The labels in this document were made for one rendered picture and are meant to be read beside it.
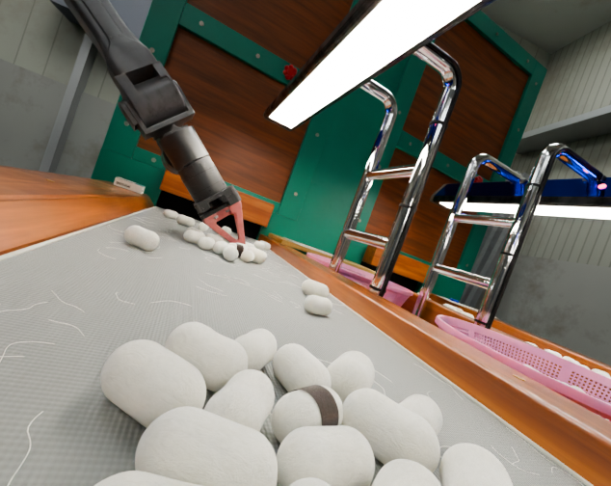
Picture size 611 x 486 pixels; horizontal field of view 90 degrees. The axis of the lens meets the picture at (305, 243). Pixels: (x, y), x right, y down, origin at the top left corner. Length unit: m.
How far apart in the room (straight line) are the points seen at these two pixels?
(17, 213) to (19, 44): 3.51
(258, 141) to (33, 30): 2.98
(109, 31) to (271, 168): 0.55
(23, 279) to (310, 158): 0.88
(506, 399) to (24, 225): 0.34
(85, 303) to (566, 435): 0.26
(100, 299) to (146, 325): 0.03
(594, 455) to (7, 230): 0.35
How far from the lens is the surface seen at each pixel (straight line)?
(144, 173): 0.94
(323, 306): 0.30
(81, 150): 3.33
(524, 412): 0.25
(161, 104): 0.52
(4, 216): 0.26
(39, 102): 3.55
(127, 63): 0.54
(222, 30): 1.03
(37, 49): 3.70
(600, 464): 0.24
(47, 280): 0.21
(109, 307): 0.19
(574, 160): 0.76
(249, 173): 0.96
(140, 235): 0.33
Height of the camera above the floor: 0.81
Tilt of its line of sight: 1 degrees down
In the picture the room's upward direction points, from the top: 20 degrees clockwise
